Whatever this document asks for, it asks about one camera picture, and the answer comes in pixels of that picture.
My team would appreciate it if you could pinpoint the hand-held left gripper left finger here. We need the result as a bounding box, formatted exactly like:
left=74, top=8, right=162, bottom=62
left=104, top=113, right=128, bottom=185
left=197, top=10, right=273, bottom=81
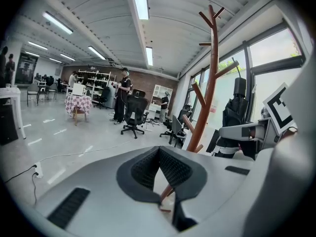
left=33, top=146, right=177, bottom=237

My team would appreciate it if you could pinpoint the white box appliance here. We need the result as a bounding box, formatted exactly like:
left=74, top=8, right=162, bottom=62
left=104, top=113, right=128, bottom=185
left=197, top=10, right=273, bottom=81
left=72, top=82, right=86, bottom=96

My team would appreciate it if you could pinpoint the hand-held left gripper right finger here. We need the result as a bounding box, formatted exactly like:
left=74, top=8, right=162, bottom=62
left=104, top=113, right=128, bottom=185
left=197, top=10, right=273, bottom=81
left=159, top=146, right=256, bottom=237

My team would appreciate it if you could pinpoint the grey dining chair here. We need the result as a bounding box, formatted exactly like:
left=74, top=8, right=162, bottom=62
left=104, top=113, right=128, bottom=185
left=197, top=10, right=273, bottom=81
left=47, top=82, right=58, bottom=100
left=26, top=82, right=40, bottom=108

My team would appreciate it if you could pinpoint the grey task chair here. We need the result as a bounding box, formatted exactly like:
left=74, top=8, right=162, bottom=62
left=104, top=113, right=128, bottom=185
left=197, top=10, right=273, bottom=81
left=169, top=114, right=188, bottom=148

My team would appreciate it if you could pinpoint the black backpack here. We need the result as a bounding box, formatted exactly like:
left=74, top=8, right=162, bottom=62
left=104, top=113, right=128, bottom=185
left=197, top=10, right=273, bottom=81
left=206, top=129, right=220, bottom=155

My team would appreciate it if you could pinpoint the white power strip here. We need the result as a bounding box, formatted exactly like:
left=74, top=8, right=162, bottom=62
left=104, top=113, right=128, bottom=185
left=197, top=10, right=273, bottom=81
left=33, top=162, right=44, bottom=179

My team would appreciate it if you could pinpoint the white floor cable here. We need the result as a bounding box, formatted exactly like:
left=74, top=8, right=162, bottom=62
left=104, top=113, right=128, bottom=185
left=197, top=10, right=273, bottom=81
left=39, top=138, right=140, bottom=163

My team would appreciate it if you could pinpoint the black office chair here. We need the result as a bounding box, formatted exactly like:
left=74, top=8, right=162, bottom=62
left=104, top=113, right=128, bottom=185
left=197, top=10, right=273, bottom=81
left=120, top=89, right=150, bottom=140
left=159, top=104, right=194, bottom=139

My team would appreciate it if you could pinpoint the wooden stool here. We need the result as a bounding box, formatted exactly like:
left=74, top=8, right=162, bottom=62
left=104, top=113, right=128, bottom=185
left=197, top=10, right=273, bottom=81
left=73, top=105, right=88, bottom=126

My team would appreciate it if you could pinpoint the brown wooden coat rack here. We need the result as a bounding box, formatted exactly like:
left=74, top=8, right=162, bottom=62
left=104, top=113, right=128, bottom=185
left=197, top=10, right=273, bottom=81
left=158, top=4, right=240, bottom=213

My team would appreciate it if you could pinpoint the white bookshelf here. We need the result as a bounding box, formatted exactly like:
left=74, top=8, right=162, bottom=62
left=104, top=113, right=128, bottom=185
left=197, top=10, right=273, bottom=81
left=149, top=83, right=174, bottom=120

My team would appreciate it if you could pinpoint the black power cable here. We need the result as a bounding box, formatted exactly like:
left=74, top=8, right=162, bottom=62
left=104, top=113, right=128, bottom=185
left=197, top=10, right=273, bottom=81
left=2, top=165, right=38, bottom=184
left=31, top=173, right=40, bottom=205

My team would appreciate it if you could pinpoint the white metal shelving unit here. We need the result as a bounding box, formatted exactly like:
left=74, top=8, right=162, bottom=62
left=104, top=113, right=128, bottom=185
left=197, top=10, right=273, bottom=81
left=78, top=69, right=117, bottom=104

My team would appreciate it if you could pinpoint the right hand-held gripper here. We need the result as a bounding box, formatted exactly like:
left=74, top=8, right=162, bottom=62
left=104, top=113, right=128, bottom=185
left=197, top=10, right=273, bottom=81
left=218, top=82, right=297, bottom=148

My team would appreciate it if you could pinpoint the checkered cloth table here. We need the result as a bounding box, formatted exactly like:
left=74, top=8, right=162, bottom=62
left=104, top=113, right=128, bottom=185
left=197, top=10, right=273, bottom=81
left=64, top=94, right=94, bottom=118

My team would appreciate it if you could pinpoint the white table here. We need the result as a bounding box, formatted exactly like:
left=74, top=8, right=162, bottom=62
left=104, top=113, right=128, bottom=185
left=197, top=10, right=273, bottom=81
left=0, top=87, right=27, bottom=140

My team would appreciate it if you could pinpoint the black window frame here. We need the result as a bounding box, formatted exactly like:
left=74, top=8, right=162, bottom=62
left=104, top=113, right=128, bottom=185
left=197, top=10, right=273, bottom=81
left=187, top=21, right=308, bottom=124

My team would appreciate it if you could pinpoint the black folding umbrella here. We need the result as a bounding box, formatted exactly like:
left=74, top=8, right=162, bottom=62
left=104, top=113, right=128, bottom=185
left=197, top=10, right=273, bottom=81
left=212, top=57, right=250, bottom=159

